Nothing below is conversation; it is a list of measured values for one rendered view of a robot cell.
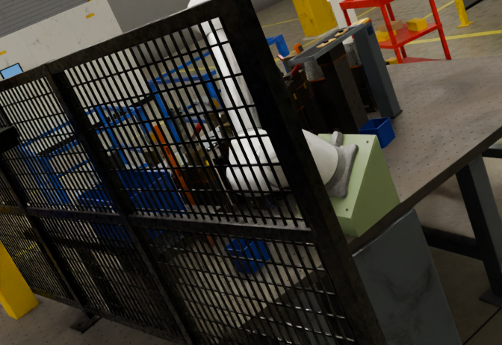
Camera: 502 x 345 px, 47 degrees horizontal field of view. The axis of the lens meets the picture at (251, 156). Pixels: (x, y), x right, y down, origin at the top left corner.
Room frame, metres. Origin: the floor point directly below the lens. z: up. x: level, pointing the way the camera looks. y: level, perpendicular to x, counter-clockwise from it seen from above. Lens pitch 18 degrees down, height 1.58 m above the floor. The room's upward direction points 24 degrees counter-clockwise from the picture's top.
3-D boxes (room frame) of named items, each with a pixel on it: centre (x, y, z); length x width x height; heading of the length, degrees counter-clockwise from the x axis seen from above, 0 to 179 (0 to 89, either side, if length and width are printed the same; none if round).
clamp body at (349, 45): (2.66, -0.65, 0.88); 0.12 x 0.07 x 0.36; 39
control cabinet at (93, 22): (10.21, 2.39, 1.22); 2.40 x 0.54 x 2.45; 116
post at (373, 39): (2.48, -0.67, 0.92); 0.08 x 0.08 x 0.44; 39
